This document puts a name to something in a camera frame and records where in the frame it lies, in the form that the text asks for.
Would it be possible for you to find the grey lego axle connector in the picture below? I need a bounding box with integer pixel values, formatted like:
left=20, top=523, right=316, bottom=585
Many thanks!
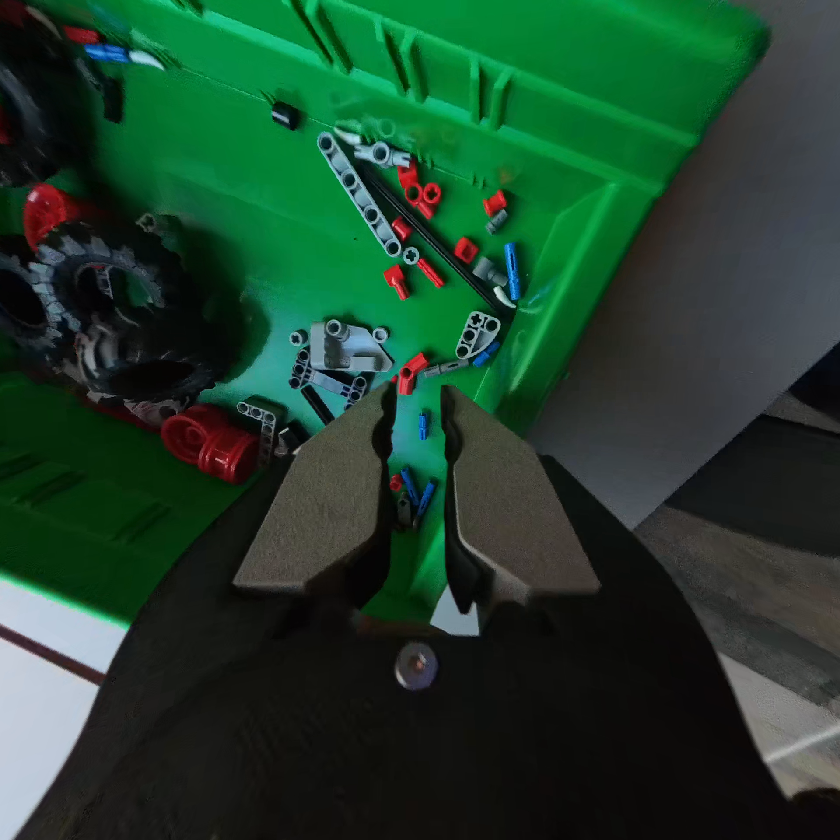
left=353, top=140, right=412, bottom=169

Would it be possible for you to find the black rubber lego tire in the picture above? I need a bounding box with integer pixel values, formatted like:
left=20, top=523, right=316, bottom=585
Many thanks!
left=71, top=289, right=265, bottom=429
left=0, top=251, right=64, bottom=355
left=33, top=218, right=193, bottom=343
left=0, top=0, right=94, bottom=189

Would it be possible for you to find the green plastic bin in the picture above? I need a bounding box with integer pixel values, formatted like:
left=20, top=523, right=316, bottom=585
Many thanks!
left=0, top=0, right=772, bottom=631

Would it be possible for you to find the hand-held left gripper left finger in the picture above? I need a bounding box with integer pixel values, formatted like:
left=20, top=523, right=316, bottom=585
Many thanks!
left=233, top=382, right=398, bottom=614

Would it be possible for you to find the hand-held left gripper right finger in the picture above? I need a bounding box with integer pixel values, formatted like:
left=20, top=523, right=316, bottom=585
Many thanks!
left=440, top=384, right=601, bottom=618

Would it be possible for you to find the red angled lego connector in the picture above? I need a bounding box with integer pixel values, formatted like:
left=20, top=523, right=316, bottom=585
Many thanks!
left=396, top=352, right=431, bottom=396

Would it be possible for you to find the large grey lego panel piece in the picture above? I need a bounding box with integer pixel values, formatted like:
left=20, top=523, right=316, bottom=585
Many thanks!
left=308, top=319, right=395, bottom=374

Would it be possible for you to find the grey L-shaped lego beam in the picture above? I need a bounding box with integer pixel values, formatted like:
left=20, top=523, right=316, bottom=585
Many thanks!
left=235, top=399, right=278, bottom=467

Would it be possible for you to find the long grey lego beam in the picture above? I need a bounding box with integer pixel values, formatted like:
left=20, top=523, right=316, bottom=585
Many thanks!
left=316, top=130, right=403, bottom=257

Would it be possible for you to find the dark grey lego beam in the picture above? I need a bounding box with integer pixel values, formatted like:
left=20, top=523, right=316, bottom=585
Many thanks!
left=288, top=347, right=369, bottom=402

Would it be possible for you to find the red double-ring lego connector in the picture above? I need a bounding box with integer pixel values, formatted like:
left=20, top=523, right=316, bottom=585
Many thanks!
left=403, top=182, right=442, bottom=220

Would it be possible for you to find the long black lego axle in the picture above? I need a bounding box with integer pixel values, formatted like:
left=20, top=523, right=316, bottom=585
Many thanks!
left=357, top=163, right=514, bottom=317

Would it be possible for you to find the red lego wheel rim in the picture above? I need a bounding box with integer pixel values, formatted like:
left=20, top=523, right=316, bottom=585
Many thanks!
left=160, top=403, right=261, bottom=487
left=24, top=183, right=88, bottom=252

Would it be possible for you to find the grey curved triangular lego beam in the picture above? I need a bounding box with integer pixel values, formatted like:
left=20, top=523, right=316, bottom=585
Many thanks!
left=455, top=312, right=501, bottom=361

